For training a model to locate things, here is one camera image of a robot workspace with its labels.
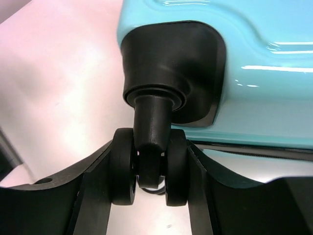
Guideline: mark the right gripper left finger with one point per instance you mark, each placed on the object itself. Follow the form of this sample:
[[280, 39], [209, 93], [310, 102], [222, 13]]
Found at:
[[73, 201]]

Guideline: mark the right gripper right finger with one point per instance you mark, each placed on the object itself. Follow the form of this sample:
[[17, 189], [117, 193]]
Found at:
[[222, 202]]

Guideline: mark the teal pink suitcase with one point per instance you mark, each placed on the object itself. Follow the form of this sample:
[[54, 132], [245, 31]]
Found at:
[[226, 85]]

